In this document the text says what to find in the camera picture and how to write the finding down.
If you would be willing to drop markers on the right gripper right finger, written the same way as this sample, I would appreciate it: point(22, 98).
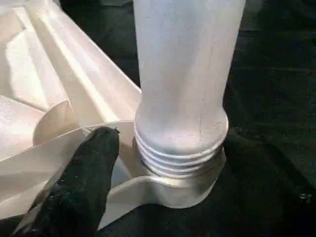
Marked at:
point(266, 197)

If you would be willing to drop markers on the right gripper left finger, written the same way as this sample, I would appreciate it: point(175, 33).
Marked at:
point(79, 187)

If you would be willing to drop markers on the white plastic table top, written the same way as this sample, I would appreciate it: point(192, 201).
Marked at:
point(49, 86)

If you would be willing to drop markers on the white plastic table leg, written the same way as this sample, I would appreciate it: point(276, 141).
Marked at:
point(185, 74)

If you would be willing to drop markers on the black mat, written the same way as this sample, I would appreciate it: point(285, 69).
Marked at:
point(276, 74)

